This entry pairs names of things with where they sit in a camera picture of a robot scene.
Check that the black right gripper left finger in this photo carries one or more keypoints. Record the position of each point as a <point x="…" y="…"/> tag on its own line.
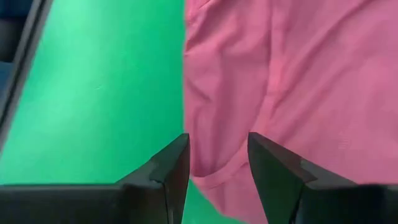
<point x="140" y="202"/>

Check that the black aluminium table frame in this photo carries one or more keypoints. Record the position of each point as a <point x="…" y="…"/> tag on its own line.
<point x="21" y="46"/>

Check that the green table mat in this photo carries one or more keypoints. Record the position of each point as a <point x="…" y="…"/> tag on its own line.
<point x="93" y="93"/>

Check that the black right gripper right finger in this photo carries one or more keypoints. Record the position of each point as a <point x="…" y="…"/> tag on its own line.
<point x="295" y="199"/>

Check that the maroon pink garment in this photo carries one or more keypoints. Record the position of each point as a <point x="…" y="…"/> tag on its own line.
<point x="295" y="77"/>

